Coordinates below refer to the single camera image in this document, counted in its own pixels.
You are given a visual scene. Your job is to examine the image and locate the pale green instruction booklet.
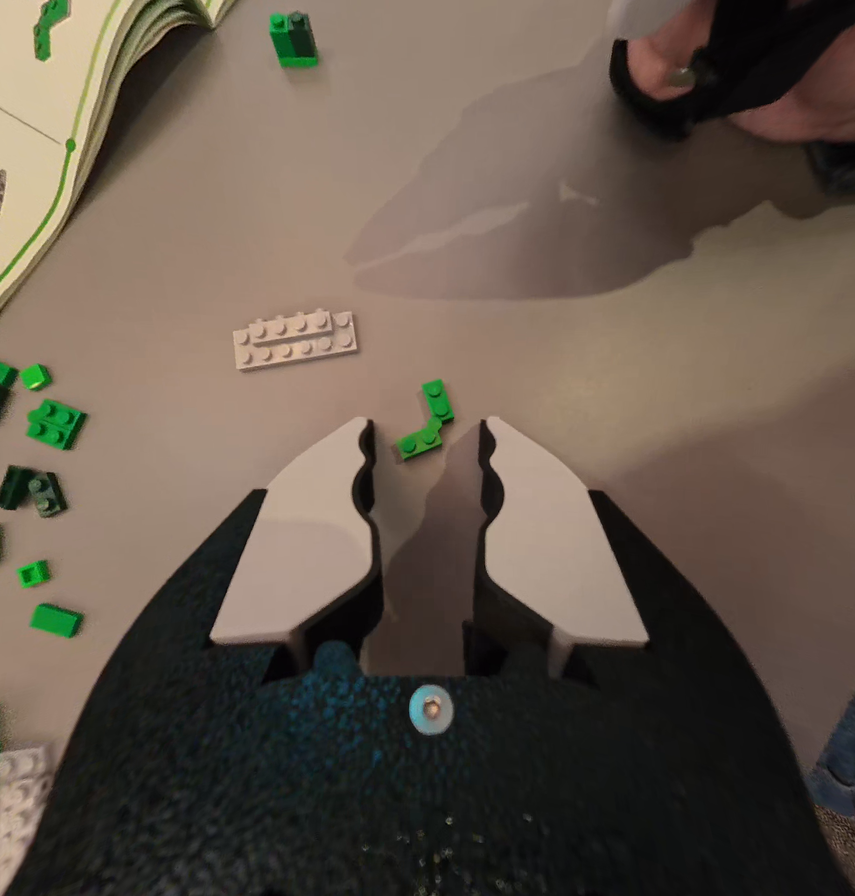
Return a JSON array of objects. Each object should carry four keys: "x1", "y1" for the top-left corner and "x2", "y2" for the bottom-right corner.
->
[{"x1": 0, "y1": 0, "x2": 241, "y2": 333}]

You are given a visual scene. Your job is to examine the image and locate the small green brick block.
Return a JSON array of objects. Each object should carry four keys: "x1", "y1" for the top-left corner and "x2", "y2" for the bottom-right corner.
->
[{"x1": 268, "y1": 10, "x2": 321, "y2": 70}]

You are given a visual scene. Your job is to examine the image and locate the person's right hand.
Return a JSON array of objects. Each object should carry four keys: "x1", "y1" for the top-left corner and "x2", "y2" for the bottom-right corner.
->
[{"x1": 629, "y1": 31, "x2": 855, "y2": 146}]

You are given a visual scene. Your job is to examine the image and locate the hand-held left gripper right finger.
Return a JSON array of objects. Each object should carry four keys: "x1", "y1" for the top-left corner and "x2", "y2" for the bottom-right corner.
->
[{"x1": 466, "y1": 416, "x2": 650, "y2": 679}]

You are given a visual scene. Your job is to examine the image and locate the light grey brick plate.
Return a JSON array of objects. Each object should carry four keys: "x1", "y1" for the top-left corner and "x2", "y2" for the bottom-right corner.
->
[{"x1": 232, "y1": 307, "x2": 360, "y2": 372}]

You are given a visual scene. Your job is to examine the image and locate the person's leg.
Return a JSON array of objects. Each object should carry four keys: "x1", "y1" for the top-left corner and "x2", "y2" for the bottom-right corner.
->
[{"x1": 807, "y1": 661, "x2": 855, "y2": 819}]

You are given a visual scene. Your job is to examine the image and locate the grey desk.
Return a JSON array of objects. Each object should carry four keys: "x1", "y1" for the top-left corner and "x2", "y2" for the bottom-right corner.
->
[{"x1": 0, "y1": 0, "x2": 855, "y2": 890}]

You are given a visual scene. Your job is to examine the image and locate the green angled brick assembly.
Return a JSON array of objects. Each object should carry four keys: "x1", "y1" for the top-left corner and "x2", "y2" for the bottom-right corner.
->
[{"x1": 394, "y1": 379, "x2": 457, "y2": 464}]

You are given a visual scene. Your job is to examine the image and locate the pile of green toy bricks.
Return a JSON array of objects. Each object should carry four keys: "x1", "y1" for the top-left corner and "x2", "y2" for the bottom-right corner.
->
[{"x1": 0, "y1": 353, "x2": 90, "y2": 890}]

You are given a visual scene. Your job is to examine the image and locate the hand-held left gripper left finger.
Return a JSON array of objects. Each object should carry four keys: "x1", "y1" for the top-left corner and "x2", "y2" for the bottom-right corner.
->
[{"x1": 208, "y1": 417, "x2": 386, "y2": 672}]

